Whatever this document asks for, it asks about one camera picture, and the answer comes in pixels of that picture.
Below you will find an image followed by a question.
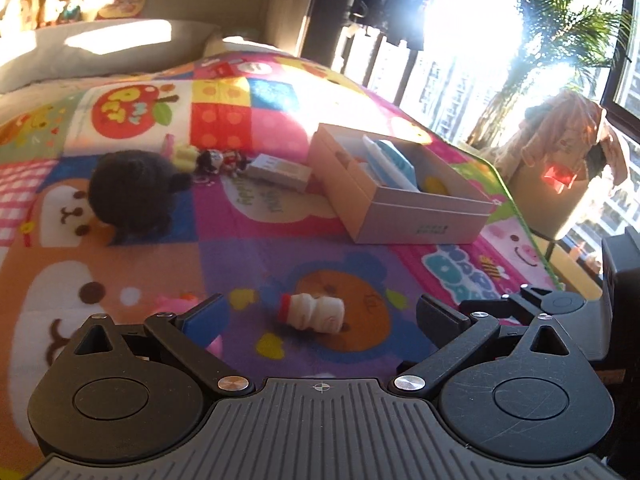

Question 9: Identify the white yogurt drink bottle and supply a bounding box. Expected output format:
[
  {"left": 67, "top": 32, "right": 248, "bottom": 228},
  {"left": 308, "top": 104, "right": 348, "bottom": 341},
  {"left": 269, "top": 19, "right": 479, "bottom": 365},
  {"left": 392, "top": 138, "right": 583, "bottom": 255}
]
[{"left": 278, "top": 292, "right": 345, "bottom": 334}]

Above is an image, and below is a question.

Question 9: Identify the blue wet wipes pack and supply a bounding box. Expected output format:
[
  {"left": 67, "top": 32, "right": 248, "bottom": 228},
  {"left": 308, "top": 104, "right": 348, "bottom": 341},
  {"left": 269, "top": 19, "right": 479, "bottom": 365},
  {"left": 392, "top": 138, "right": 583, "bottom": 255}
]
[{"left": 362, "top": 134, "right": 419, "bottom": 192}]

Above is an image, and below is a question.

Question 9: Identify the yellow round toy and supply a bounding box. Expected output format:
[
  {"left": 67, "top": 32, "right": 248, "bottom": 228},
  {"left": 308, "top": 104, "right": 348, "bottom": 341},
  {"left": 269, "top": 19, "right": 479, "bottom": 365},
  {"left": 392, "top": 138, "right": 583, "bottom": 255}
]
[{"left": 420, "top": 176, "right": 449, "bottom": 196}]

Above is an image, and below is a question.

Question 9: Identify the black plush toy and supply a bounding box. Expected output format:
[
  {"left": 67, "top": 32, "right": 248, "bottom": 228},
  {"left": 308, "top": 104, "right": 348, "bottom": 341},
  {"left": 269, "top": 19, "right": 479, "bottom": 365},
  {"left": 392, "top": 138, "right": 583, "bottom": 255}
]
[{"left": 88, "top": 150, "right": 192, "bottom": 245}]

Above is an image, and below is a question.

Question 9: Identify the white cardboard box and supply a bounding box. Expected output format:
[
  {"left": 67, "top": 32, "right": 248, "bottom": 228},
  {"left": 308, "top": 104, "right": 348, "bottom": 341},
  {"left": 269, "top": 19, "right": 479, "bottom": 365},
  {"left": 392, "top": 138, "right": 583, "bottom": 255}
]
[{"left": 307, "top": 124, "right": 495, "bottom": 245}]

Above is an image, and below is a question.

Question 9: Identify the black red figurine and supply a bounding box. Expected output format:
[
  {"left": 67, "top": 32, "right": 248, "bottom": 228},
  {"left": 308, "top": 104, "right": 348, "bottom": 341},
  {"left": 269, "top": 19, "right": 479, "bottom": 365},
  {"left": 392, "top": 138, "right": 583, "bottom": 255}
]
[{"left": 196, "top": 150, "right": 250, "bottom": 177}]

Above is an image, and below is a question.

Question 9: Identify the yellow pink figurine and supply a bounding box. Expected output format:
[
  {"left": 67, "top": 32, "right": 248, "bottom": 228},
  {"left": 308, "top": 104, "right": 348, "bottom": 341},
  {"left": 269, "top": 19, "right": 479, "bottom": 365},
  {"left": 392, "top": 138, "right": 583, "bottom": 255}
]
[{"left": 160, "top": 133, "right": 201, "bottom": 174}]

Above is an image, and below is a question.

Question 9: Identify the colourful cartoon play mat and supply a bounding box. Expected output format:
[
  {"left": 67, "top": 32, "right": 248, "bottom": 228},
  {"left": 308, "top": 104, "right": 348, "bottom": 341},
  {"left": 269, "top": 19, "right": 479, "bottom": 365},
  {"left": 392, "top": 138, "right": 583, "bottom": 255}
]
[{"left": 1, "top": 52, "right": 556, "bottom": 479}]

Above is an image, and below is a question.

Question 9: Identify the chair with floral cloth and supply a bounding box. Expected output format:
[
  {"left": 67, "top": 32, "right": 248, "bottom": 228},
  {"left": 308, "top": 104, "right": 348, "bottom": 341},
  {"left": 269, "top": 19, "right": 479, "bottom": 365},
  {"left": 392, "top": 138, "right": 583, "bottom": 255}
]
[{"left": 483, "top": 90, "right": 629, "bottom": 242}]

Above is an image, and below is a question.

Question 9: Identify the small white carton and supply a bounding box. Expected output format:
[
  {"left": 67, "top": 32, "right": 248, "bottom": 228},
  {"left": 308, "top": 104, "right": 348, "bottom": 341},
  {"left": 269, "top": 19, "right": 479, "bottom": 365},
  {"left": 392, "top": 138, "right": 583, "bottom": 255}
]
[{"left": 245, "top": 154, "right": 311, "bottom": 193}]

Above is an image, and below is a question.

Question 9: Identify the tall bamboo palm plant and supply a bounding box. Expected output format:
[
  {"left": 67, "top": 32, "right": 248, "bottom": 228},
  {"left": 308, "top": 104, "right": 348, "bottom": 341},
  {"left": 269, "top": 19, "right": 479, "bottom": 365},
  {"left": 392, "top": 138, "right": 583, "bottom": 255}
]
[{"left": 466, "top": 0, "right": 631, "bottom": 150}]

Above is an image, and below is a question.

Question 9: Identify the white plush toy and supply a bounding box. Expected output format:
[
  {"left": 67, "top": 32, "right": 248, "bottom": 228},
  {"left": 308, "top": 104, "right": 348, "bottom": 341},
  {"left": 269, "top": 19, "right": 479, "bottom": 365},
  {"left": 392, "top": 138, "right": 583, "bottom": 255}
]
[{"left": 54, "top": 0, "right": 86, "bottom": 25}]

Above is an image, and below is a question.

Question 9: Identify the orange plush toy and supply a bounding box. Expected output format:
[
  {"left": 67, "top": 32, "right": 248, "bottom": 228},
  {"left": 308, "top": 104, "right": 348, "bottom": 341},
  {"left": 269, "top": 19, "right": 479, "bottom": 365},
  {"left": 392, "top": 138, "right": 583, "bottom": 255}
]
[{"left": 1, "top": 0, "right": 43, "bottom": 36}]

